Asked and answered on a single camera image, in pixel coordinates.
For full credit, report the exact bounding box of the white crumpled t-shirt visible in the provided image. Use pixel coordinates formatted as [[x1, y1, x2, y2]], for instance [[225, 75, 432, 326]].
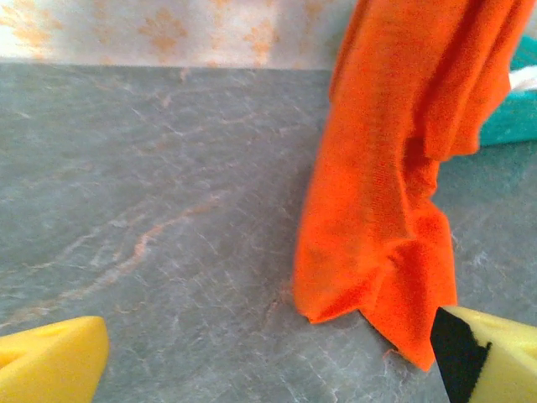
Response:
[[508, 65, 537, 92]]

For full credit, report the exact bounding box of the teal plastic basket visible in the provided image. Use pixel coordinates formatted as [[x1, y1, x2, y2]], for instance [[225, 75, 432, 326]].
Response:
[[477, 35, 537, 147]]

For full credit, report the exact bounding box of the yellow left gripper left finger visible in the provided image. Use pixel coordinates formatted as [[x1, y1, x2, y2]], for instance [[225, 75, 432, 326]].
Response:
[[0, 315, 111, 403]]

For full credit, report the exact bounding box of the orange t-shirt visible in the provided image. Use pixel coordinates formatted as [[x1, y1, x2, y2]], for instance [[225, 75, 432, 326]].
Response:
[[292, 0, 537, 373]]

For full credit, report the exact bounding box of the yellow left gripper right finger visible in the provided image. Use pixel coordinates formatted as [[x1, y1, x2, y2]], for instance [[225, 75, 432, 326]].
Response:
[[430, 305, 537, 403]]

